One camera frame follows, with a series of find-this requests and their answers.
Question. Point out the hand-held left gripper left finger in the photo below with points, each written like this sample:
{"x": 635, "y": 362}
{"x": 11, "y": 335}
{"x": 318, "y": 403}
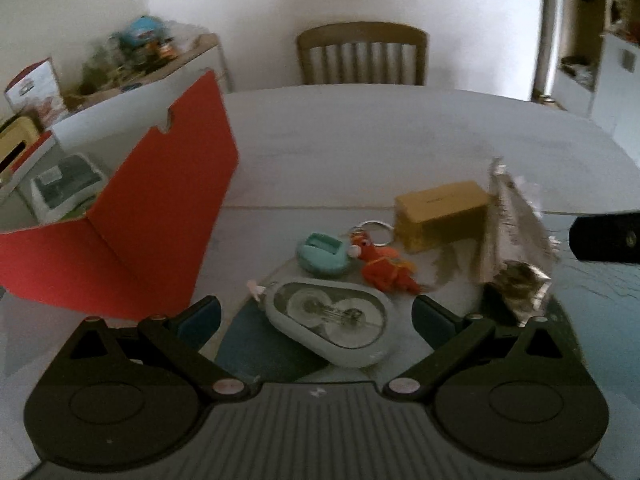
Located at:
{"x": 200, "y": 320}

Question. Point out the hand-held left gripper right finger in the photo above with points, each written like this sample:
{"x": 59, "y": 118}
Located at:
{"x": 430, "y": 320}

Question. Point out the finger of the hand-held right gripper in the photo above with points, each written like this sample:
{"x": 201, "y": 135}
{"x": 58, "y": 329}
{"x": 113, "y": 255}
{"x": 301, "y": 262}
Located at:
{"x": 605, "y": 237}

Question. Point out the silver foil bag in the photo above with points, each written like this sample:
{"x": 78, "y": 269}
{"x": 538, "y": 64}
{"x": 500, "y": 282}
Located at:
{"x": 510, "y": 230}

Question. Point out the grey tape dispenser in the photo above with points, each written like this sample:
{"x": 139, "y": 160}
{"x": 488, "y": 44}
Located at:
{"x": 325, "y": 320}

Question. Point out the yellow cardboard box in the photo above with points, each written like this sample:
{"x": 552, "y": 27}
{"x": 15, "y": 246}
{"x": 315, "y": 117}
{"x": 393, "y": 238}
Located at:
{"x": 440, "y": 205}

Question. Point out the red cardboard box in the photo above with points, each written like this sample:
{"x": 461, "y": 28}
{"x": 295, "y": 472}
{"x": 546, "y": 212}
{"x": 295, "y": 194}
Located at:
{"x": 165, "y": 200}

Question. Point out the teal correction tape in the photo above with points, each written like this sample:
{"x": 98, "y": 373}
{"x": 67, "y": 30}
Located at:
{"x": 320, "y": 260}

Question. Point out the dark packet white label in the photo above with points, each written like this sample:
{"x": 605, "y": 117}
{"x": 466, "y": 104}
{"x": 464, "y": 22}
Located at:
{"x": 67, "y": 185}

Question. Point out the yellow lid tissue box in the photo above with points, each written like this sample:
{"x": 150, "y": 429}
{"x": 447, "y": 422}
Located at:
{"x": 20, "y": 132}

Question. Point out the white wood-topped sideboard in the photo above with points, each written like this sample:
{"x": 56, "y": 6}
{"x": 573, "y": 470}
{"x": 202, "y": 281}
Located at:
{"x": 210, "y": 55}

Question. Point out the red white snack bag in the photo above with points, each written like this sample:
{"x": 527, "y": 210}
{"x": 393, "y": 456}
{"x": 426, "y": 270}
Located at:
{"x": 35, "y": 90}

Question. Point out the brown wooden chair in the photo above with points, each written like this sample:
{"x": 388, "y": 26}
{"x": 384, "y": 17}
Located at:
{"x": 360, "y": 35}

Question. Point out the white wall cabinet unit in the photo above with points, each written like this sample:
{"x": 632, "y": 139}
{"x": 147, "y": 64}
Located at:
{"x": 620, "y": 85}

